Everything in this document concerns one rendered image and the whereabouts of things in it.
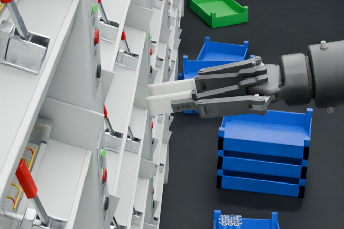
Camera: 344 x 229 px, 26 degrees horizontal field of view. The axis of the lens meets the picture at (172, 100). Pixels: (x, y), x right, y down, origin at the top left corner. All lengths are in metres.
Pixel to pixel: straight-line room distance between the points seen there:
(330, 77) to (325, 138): 1.87
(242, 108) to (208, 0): 2.96
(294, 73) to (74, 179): 0.40
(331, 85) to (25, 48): 0.56
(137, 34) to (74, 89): 0.72
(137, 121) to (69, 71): 0.79
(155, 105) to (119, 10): 0.17
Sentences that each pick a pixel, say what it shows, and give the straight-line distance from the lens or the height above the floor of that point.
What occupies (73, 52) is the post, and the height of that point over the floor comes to 1.24.
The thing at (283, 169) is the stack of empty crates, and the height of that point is 0.11.
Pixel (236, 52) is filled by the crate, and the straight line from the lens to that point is 3.45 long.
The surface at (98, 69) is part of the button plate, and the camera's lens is 0.83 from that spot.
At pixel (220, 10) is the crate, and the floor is 0.00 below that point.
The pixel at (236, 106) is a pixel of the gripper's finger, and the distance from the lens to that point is 1.05.
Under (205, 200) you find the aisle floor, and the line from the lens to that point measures 2.55.
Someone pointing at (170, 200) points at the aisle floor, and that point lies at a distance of 2.55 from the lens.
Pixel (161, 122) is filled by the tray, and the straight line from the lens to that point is 2.27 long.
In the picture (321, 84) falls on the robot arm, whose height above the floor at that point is 1.08.
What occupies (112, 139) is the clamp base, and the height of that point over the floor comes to 0.95.
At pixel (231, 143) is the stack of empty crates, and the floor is 0.19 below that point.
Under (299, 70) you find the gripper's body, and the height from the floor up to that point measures 1.09.
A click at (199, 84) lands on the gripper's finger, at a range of 1.12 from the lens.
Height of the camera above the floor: 1.59
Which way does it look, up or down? 31 degrees down
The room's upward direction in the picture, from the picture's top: straight up
